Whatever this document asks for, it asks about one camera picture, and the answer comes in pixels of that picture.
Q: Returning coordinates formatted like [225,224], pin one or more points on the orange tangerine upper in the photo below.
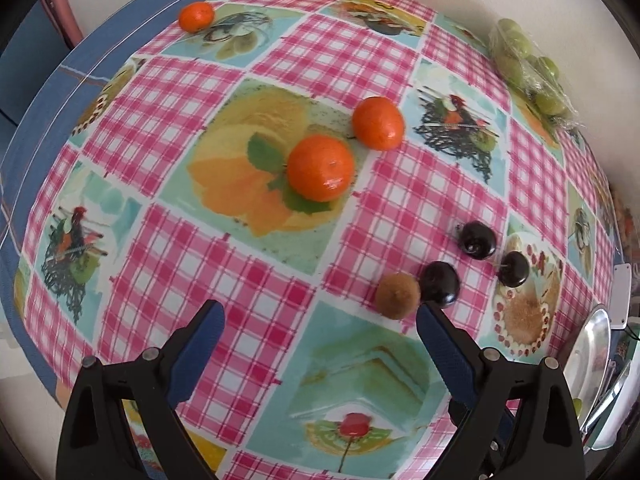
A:
[378,124]

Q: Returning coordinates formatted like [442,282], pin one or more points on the brown round longan fruit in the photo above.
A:
[397,296]

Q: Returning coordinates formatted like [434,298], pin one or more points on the white plastic box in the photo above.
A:
[618,307]

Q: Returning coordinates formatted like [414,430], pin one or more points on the large orange tangerine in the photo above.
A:
[320,168]

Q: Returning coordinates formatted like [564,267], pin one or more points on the bag of green fruits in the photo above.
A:
[533,75]

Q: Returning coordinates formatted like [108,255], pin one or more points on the blue cloth under tablecloth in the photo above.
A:
[46,126]

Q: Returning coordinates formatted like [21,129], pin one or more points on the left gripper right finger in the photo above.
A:
[519,420]

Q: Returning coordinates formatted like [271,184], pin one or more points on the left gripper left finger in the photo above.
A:
[96,441]

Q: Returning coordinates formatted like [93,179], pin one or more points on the round steel tray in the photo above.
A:
[586,363]

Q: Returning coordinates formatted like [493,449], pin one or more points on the small orange tangerine far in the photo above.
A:
[196,17]

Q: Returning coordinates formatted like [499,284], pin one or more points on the dark plum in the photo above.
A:
[477,240]
[439,284]
[513,269]

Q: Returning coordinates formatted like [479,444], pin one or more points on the pink checkered fruit tablecloth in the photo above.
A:
[171,190]

